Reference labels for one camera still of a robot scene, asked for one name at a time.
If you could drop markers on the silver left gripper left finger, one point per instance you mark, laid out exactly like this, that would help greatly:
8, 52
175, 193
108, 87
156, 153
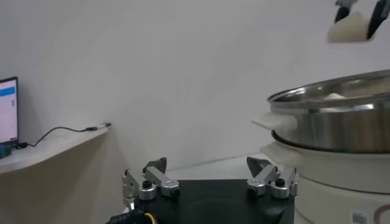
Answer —
153, 176

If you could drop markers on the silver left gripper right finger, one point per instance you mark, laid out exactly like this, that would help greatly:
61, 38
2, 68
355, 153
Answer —
266, 175

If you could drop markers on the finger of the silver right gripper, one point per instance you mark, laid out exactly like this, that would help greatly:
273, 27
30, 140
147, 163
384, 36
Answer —
342, 13
379, 13

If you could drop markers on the white steamed baozi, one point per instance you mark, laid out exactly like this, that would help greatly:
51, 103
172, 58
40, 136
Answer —
348, 29
334, 96

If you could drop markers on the perforated steel steamer basket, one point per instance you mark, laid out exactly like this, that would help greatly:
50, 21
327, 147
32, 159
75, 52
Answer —
335, 131

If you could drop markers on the white electric cooker base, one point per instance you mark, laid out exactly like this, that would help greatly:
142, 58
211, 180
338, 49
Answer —
335, 182

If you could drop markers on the white side desk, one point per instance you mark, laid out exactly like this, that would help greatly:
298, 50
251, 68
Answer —
45, 149

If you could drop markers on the black laptop screen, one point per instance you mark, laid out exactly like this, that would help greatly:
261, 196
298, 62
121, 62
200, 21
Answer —
7, 109

